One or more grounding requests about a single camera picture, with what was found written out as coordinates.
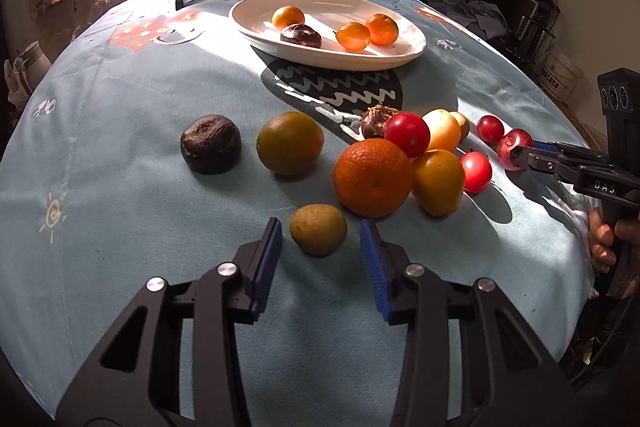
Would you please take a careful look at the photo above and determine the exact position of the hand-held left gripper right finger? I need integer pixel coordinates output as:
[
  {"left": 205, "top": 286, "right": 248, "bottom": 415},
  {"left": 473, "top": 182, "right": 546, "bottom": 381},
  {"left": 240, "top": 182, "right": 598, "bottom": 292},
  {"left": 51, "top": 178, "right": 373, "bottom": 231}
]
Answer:
[{"left": 360, "top": 219, "right": 583, "bottom": 427}]

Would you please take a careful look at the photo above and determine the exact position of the red cherry tomato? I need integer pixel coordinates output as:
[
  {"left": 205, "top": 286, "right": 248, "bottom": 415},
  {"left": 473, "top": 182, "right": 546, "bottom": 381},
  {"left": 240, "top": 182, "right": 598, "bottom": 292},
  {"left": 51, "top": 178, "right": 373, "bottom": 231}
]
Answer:
[
  {"left": 476, "top": 115, "right": 505, "bottom": 144},
  {"left": 460, "top": 151, "right": 494, "bottom": 194}
]

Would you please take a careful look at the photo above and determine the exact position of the small orange mandarin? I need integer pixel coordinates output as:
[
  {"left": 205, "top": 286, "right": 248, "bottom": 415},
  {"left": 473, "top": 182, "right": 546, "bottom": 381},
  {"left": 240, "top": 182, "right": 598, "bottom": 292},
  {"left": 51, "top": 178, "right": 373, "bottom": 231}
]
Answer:
[
  {"left": 364, "top": 13, "right": 399, "bottom": 46},
  {"left": 272, "top": 6, "right": 306, "bottom": 32}
]

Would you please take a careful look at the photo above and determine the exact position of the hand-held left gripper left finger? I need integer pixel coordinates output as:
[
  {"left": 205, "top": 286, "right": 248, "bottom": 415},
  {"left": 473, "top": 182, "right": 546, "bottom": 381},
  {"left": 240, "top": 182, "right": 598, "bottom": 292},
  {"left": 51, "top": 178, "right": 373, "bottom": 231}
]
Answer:
[{"left": 55, "top": 217, "right": 283, "bottom": 427}]

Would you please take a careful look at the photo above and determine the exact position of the green-orange mandarin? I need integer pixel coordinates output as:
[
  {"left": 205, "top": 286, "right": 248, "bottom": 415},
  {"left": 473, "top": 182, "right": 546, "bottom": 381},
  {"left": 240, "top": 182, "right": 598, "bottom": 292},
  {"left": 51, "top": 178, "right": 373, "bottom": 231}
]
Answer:
[{"left": 256, "top": 111, "right": 325, "bottom": 176}]

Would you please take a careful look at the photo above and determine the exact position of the black monitor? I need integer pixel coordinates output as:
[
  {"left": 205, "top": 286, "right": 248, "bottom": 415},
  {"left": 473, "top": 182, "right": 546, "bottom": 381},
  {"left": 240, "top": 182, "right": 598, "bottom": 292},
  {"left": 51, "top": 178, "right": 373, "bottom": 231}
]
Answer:
[{"left": 472, "top": 0, "right": 548, "bottom": 42}]

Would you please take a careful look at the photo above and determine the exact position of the small brown-green fruit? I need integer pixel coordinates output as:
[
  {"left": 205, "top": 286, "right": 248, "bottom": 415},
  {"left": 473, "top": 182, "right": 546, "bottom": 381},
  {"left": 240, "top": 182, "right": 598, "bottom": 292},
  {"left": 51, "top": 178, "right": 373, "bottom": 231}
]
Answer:
[{"left": 448, "top": 111, "right": 471, "bottom": 141}]

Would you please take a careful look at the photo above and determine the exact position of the brown-green kiwi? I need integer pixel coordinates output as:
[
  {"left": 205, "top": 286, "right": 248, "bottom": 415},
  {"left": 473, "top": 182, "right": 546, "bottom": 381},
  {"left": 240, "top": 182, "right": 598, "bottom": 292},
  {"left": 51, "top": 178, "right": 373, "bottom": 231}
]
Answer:
[{"left": 289, "top": 204, "right": 348, "bottom": 257}]

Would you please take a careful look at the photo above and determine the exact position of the large red tomato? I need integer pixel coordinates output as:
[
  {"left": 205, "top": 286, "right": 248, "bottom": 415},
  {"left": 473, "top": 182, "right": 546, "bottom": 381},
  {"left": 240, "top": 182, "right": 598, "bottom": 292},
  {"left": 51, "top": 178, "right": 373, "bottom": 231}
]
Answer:
[{"left": 383, "top": 112, "right": 431, "bottom": 158}]

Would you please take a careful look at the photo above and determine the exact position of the white jug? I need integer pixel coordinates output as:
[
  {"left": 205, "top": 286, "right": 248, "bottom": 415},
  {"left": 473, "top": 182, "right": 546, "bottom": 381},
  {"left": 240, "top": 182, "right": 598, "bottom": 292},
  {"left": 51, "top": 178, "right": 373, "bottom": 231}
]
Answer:
[{"left": 4, "top": 41, "right": 51, "bottom": 108}]

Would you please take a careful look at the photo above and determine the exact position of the large orange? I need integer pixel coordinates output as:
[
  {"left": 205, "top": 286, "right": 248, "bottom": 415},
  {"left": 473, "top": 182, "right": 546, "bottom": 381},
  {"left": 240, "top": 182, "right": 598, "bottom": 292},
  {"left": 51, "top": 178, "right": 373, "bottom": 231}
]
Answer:
[{"left": 333, "top": 138, "right": 414, "bottom": 218}]

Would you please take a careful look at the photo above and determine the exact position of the pile of grey clothes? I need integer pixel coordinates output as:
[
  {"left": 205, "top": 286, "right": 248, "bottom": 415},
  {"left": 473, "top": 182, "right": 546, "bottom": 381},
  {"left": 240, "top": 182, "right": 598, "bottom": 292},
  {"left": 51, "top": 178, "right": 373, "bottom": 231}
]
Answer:
[{"left": 417, "top": 0, "right": 511, "bottom": 40}]

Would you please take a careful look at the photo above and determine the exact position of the white plastic bucket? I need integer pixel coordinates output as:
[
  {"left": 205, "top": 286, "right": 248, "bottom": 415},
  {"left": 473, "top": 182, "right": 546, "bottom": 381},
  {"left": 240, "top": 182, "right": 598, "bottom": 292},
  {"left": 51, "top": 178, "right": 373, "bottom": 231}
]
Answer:
[{"left": 537, "top": 44, "right": 584, "bottom": 102}]

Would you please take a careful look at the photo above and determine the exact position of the red apple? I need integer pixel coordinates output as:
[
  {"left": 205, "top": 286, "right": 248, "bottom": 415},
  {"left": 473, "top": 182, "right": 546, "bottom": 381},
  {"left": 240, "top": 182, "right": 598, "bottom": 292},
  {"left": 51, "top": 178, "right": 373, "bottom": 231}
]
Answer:
[{"left": 496, "top": 128, "right": 535, "bottom": 173}]

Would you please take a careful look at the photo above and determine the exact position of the dark wrinkled passion fruit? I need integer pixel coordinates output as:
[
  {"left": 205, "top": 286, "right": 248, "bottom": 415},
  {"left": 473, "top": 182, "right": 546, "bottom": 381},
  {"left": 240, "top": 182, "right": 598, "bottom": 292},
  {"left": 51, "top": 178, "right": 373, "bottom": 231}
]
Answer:
[
  {"left": 280, "top": 23, "right": 323, "bottom": 50},
  {"left": 180, "top": 114, "right": 242, "bottom": 175}
]

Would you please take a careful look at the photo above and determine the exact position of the white oval plate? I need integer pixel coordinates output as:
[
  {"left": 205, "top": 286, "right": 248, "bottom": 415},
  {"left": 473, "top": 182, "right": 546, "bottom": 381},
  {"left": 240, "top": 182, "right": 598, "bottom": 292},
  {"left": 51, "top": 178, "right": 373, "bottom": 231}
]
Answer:
[{"left": 230, "top": 0, "right": 427, "bottom": 72}]

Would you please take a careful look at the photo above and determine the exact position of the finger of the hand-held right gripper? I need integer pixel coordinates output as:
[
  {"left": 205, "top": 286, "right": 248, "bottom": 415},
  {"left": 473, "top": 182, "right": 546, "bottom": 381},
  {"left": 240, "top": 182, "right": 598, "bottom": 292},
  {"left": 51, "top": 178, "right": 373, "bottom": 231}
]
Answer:
[
  {"left": 530, "top": 141, "right": 613, "bottom": 166},
  {"left": 511, "top": 146, "right": 583, "bottom": 186}
]

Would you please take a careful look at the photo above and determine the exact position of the glossy yellow-orange persimmon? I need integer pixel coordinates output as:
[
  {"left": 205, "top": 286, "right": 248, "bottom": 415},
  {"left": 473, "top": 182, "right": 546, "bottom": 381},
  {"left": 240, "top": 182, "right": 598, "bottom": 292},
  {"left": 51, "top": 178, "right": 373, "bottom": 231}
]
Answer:
[
  {"left": 335, "top": 22, "right": 372, "bottom": 52},
  {"left": 411, "top": 149, "right": 467, "bottom": 217}
]

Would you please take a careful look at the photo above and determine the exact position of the person's right hand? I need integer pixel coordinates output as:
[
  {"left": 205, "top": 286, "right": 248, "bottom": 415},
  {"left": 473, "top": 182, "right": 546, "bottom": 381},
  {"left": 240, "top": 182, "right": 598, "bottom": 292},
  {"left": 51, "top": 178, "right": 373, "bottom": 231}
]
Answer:
[{"left": 589, "top": 208, "right": 618, "bottom": 277}]

